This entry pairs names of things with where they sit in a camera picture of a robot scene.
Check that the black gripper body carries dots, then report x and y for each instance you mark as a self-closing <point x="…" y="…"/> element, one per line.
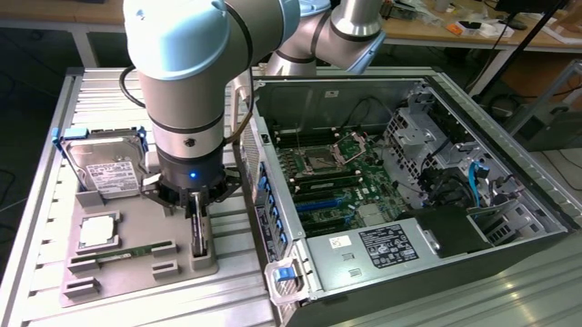
<point x="190" y="170"/>

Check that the black graphics card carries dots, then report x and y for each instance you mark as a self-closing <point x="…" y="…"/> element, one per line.
<point x="199" y="235"/>

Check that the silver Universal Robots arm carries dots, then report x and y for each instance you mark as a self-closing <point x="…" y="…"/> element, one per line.
<point x="181" y="102"/>

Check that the grey parts rack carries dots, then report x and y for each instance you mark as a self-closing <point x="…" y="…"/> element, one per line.
<point x="136" y="231"/>

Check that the hard disk in blue caddy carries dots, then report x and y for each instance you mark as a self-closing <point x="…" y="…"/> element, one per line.
<point x="108" y="163"/>

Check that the silver CPU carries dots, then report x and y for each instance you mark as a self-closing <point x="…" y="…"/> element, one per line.
<point x="96" y="230"/>

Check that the green RAM stick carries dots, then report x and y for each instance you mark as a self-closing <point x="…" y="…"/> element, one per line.
<point x="130" y="252"/>

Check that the thin metal locking lever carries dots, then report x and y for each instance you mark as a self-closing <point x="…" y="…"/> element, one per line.
<point x="299" y="143"/>

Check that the blue expansion slot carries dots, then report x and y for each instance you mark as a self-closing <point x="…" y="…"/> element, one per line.
<point x="317" y="205"/>

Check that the installed black RAM stick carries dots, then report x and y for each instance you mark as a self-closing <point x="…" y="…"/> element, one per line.
<point x="324" y="185"/>

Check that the CPU socket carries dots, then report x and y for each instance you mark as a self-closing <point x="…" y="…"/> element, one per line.
<point x="317" y="160"/>

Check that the black RAM slot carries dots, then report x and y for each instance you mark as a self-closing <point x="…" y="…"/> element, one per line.
<point x="308" y="141"/>
<point x="308" y="134"/>

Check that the black expansion slot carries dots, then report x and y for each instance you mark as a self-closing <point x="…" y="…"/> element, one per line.
<point x="324" y="225"/>

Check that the blue case latch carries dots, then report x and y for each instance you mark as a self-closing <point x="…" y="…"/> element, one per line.
<point x="284" y="274"/>

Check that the open metal socket cover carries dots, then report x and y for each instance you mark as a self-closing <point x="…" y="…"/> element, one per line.
<point x="349" y="146"/>

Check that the green motherboard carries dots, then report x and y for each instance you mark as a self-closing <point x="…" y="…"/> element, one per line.
<point x="363" y="184"/>

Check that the grey power supply unit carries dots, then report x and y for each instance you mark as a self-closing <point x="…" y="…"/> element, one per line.
<point x="345" y="265"/>

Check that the silver metal disk bay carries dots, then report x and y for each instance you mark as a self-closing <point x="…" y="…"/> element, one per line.
<point x="408" y="136"/>

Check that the black fan shroud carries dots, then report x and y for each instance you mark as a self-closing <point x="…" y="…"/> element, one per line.
<point x="449" y="231"/>

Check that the wooden desk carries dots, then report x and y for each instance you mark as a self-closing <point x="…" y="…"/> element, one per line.
<point x="45" y="13"/>

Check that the open black PC case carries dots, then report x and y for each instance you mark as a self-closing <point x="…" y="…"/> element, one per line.
<point x="453" y="289"/>

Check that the white box with black item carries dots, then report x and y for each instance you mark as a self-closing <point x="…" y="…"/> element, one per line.
<point x="481" y="29"/>

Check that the grey metal cabinet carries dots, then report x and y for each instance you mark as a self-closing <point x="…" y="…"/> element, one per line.
<point x="554" y="126"/>

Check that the black slanted pole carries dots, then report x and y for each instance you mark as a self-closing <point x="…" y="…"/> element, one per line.
<point x="523" y="44"/>

